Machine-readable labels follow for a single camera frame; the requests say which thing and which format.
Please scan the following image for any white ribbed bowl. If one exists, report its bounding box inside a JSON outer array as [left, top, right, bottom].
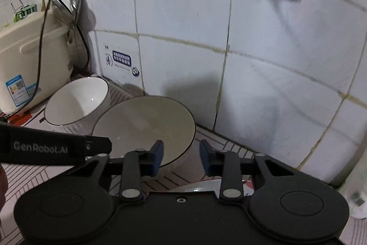
[[92, 96, 196, 174], [44, 77, 111, 135]]

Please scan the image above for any pink rabbit carrot plate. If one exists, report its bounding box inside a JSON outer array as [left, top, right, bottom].
[[171, 179, 254, 195]]

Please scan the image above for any white salt bag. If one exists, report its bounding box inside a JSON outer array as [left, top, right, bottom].
[[339, 177, 366, 220]]

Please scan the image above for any striped white table mat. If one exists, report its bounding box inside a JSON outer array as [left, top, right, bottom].
[[0, 78, 259, 205]]

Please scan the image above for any wall sticker near bowls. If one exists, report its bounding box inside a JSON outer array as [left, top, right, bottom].
[[105, 45, 141, 77]]

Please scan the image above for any cream rice cooker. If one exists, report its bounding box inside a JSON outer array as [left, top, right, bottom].
[[1, 10, 73, 114]]

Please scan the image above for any rice cooker black cable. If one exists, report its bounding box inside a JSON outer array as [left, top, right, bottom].
[[24, 0, 91, 108]]

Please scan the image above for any person left hand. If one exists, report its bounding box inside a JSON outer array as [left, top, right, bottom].
[[0, 167, 8, 208]]

